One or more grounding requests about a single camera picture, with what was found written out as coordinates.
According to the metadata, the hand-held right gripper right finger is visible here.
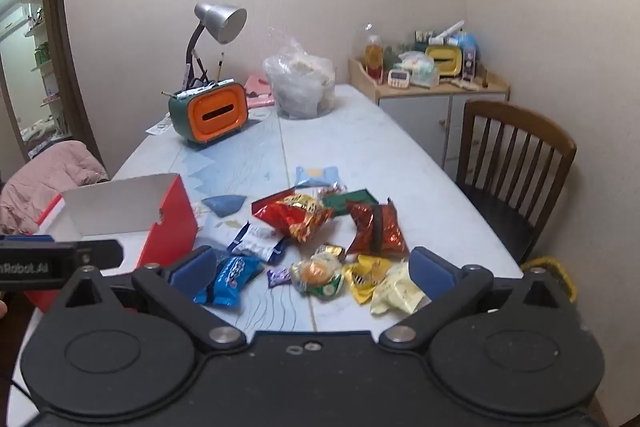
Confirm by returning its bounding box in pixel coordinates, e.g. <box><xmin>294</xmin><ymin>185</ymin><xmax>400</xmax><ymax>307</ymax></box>
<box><xmin>379</xmin><ymin>246</ymin><xmax>576</xmax><ymax>350</ymax></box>

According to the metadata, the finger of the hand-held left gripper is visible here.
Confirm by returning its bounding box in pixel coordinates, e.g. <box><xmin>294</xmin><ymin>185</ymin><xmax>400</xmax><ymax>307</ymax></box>
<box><xmin>0</xmin><ymin>234</ymin><xmax>124</xmax><ymax>268</ymax></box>

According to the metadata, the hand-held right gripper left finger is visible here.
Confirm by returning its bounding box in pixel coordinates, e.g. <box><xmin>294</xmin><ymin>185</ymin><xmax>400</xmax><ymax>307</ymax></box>
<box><xmin>50</xmin><ymin>246</ymin><xmax>248</xmax><ymax>354</ymax></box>

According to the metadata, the pale yellow chips packet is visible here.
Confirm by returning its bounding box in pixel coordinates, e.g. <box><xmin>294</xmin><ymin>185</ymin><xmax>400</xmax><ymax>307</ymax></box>
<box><xmin>370</xmin><ymin>259</ymin><xmax>431</xmax><ymax>315</ymax></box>

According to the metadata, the blue cookie packet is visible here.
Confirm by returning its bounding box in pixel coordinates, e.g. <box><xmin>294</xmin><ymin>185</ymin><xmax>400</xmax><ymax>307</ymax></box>
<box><xmin>194</xmin><ymin>255</ymin><xmax>265</xmax><ymax>308</ymax></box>

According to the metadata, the white cardboard box red trim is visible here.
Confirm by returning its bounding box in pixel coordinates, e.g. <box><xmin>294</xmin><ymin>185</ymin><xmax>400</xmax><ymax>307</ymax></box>
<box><xmin>22</xmin><ymin>173</ymin><xmax>199</xmax><ymax>313</ymax></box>

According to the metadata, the yellow snack packet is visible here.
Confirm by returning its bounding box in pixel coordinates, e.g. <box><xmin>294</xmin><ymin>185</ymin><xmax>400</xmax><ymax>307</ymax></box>
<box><xmin>343</xmin><ymin>255</ymin><xmax>396</xmax><ymax>305</ymax></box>

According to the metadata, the dark red shiny snack bag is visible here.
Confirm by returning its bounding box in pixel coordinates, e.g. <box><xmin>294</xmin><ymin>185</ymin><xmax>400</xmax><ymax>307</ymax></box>
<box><xmin>345</xmin><ymin>199</ymin><xmax>410</xmax><ymax>258</ymax></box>

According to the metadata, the white and blue snack packet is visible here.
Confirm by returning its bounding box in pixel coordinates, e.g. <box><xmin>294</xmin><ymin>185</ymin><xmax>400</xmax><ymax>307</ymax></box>
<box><xmin>227</xmin><ymin>222</ymin><xmax>287</xmax><ymax>264</ymax></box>

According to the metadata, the blue triangular snack packet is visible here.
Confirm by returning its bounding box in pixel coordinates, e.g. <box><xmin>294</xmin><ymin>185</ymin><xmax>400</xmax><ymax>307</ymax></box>
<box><xmin>201</xmin><ymin>195</ymin><xmax>247</xmax><ymax>217</ymax></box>

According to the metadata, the small purple candy packet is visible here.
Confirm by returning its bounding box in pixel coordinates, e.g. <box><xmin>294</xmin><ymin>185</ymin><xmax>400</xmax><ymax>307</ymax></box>
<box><xmin>266</xmin><ymin>267</ymin><xmax>292</xmax><ymax>289</ymax></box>

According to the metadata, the small gold snack packet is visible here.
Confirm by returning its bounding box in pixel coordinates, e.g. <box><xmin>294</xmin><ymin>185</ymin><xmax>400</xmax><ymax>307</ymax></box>
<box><xmin>315</xmin><ymin>244</ymin><xmax>347</xmax><ymax>262</ymax></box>

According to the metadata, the dark green snack packet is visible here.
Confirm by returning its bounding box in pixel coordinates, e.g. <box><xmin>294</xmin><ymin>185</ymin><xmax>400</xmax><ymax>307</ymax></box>
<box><xmin>320</xmin><ymin>188</ymin><xmax>379</xmax><ymax>218</ymax></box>

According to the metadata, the orange candy packet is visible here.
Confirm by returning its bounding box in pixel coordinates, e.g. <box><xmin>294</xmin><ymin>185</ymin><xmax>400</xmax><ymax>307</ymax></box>
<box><xmin>291</xmin><ymin>252</ymin><xmax>346</xmax><ymax>299</ymax></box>

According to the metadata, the red and yellow chips bag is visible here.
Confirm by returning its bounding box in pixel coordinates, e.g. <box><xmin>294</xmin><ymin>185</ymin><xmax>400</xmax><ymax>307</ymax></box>
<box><xmin>251</xmin><ymin>189</ymin><xmax>334</xmax><ymax>244</ymax></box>

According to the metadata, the light blue sun-print snack packet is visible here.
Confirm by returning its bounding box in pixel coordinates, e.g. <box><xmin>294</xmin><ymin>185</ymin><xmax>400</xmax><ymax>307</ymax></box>
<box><xmin>296</xmin><ymin>166</ymin><xmax>340</xmax><ymax>188</ymax></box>

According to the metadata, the pink padded jacket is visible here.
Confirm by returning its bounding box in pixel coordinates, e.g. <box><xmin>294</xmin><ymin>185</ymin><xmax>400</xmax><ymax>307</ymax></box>
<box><xmin>0</xmin><ymin>140</ymin><xmax>110</xmax><ymax>235</ymax></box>

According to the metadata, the brown wooden chair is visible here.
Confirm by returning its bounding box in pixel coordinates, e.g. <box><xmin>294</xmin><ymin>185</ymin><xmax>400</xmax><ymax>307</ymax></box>
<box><xmin>456</xmin><ymin>100</ymin><xmax>577</xmax><ymax>265</ymax></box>

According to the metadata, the yellow plastic object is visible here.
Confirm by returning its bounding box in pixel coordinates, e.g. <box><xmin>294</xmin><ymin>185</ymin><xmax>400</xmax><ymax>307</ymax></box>
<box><xmin>520</xmin><ymin>256</ymin><xmax>578</xmax><ymax>303</ymax></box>

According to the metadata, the white cabinet with wooden top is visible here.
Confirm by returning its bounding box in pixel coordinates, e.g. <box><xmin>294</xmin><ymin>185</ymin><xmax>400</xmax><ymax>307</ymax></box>
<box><xmin>348</xmin><ymin>57</ymin><xmax>511</xmax><ymax>180</ymax></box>

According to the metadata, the green orange desk organizer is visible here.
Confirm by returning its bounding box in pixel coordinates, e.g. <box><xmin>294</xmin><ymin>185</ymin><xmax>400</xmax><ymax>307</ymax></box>
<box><xmin>168</xmin><ymin>79</ymin><xmax>249</xmax><ymax>151</ymax></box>

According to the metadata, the pink flat packet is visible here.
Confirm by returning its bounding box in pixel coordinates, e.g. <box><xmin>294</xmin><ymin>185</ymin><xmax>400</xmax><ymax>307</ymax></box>
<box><xmin>244</xmin><ymin>76</ymin><xmax>275</xmax><ymax>108</ymax></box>

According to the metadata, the clear bag of white items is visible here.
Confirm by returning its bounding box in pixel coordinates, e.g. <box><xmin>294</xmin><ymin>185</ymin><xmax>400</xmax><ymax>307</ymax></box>
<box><xmin>397</xmin><ymin>52</ymin><xmax>441</xmax><ymax>88</ymax></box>

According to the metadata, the yellow tissue box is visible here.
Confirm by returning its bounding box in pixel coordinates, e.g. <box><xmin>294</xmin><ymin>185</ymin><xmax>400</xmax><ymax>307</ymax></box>
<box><xmin>425</xmin><ymin>45</ymin><xmax>463</xmax><ymax>80</ymax></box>

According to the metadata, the clear plastic bag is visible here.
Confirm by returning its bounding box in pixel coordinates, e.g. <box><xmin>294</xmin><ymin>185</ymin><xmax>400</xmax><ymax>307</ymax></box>
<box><xmin>262</xmin><ymin>27</ymin><xmax>337</xmax><ymax>120</ymax></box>

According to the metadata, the bottle with orange liquid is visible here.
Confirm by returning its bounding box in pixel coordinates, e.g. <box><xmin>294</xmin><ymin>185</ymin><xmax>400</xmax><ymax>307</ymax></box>
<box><xmin>364</xmin><ymin>34</ymin><xmax>385</xmax><ymax>80</ymax></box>

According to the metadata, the silver desk lamp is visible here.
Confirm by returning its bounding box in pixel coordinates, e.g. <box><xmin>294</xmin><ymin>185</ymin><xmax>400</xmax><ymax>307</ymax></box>
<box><xmin>186</xmin><ymin>3</ymin><xmax>247</xmax><ymax>90</ymax></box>

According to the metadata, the dark wooden door frame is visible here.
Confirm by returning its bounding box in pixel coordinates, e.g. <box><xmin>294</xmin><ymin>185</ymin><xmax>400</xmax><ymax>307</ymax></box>
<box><xmin>0</xmin><ymin>0</ymin><xmax>103</xmax><ymax>165</ymax></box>

